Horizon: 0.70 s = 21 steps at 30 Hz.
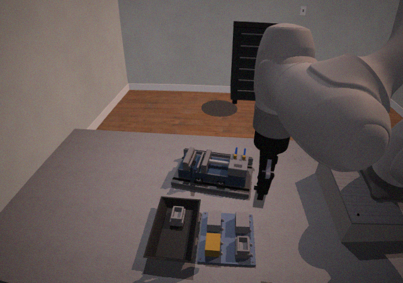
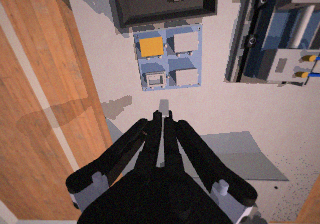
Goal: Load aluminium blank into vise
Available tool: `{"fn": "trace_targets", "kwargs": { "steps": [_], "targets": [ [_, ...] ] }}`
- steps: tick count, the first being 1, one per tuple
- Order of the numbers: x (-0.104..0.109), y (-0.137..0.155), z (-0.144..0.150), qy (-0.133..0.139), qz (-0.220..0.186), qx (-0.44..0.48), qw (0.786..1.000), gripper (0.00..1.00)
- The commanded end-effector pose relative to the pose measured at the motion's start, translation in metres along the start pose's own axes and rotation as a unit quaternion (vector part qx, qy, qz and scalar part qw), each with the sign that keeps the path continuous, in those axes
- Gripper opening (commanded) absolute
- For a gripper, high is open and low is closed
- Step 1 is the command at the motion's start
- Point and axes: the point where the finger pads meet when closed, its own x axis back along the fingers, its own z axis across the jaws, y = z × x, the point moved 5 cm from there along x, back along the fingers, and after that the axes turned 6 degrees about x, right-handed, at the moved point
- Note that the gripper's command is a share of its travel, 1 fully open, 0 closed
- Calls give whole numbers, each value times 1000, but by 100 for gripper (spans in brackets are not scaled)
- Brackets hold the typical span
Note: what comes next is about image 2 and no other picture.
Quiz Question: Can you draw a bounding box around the orange-yellow block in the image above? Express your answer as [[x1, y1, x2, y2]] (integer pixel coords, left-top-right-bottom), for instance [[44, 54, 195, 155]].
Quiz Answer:
[[139, 37, 164, 57]]

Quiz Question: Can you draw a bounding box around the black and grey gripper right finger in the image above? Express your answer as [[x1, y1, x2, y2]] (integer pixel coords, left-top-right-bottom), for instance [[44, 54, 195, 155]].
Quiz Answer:
[[163, 99, 258, 224]]

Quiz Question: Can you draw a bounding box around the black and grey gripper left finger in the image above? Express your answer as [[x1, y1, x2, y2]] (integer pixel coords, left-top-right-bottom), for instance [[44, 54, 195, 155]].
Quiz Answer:
[[65, 99, 164, 216]]

